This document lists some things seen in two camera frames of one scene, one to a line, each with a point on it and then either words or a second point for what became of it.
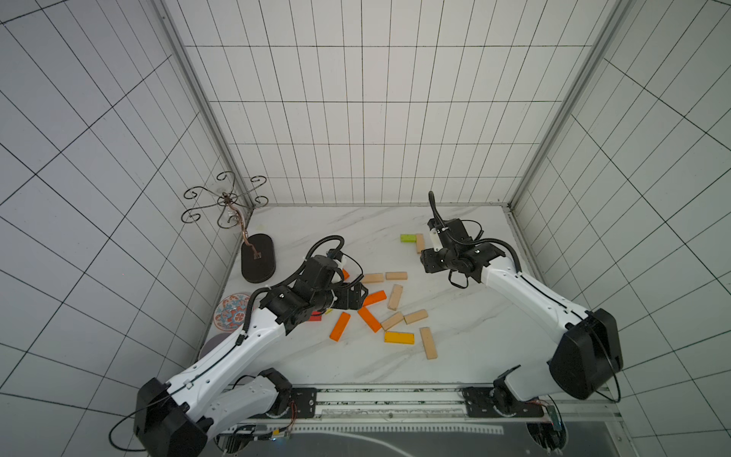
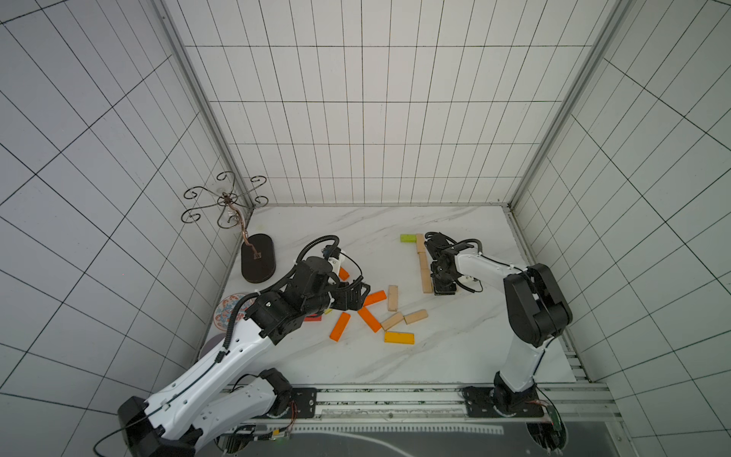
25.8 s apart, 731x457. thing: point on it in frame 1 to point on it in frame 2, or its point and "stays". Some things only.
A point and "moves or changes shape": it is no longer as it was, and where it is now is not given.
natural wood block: [373, 278] to [426, 281]
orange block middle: [374, 297] stays
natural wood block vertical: [395, 297] stays
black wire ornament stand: [257, 250] stays
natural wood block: [396, 275] moves or changes shape
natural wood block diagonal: [421, 245] stays
